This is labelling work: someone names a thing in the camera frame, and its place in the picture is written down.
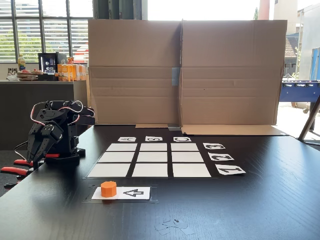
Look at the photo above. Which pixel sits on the clear tape scraps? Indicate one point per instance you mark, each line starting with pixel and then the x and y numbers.
pixel 172 225

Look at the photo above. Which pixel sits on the black mini fridge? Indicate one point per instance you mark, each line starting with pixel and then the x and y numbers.
pixel 42 62

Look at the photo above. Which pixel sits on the orange juice carton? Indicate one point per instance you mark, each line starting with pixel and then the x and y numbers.
pixel 62 72
pixel 71 72

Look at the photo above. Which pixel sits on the white nine-square grid sheet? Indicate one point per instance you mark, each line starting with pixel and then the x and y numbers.
pixel 150 170

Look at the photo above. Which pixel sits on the white arrow paper sheet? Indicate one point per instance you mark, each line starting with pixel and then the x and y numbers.
pixel 135 193

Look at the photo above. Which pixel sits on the yellow drink bottle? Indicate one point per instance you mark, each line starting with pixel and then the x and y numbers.
pixel 21 63

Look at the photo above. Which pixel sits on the paper sheet letter C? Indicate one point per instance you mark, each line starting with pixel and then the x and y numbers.
pixel 182 139

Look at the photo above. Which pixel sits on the paper sheet number 1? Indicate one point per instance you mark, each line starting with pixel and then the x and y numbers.
pixel 230 170

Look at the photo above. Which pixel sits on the blue foosball table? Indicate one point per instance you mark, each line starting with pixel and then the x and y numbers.
pixel 297 93

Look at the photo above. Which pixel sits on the pale juice carton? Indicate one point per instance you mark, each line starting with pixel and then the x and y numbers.
pixel 81 72

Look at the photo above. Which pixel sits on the paper sheet number 2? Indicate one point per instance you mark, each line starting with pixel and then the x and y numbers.
pixel 221 157

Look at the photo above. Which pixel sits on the paper sheet letter A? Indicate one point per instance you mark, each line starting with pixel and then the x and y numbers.
pixel 127 139

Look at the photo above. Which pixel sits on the brown cardboard box wall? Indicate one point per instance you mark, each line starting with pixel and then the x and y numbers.
pixel 232 50
pixel 135 50

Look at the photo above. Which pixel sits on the grey tape strip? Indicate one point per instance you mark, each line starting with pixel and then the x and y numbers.
pixel 175 76
pixel 174 128

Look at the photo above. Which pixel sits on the paper sheet letter B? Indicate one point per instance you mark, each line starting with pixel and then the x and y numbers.
pixel 153 138

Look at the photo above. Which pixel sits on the round orange token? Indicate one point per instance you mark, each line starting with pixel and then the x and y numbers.
pixel 108 190

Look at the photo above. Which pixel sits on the slanted metal table leg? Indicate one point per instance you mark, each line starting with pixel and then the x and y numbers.
pixel 308 122

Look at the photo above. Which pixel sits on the wooden boards with food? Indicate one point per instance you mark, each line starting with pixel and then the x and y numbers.
pixel 27 75

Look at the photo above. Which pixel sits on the paper sheet number 3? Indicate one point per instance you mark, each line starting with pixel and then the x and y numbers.
pixel 214 146

